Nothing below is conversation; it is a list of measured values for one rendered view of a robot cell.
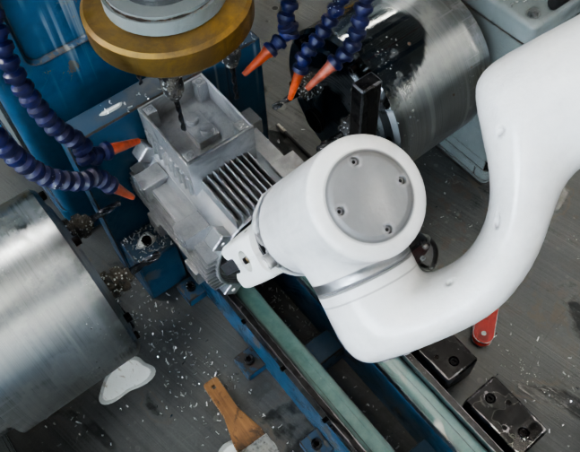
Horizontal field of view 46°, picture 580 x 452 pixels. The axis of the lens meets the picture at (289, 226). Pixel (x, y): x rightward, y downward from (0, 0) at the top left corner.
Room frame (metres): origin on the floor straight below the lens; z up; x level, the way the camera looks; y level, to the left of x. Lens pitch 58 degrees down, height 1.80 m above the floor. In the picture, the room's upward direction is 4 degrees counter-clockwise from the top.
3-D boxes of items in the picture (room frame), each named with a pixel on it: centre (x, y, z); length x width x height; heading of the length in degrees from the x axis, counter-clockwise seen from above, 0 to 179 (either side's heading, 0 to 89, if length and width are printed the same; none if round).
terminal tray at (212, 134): (0.58, 0.11, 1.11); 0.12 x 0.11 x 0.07; 34
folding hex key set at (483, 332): (0.42, -0.30, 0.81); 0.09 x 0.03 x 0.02; 159
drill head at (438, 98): (0.74, -0.18, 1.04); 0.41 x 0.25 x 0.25; 125
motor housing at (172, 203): (0.55, 0.09, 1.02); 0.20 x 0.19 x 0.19; 34
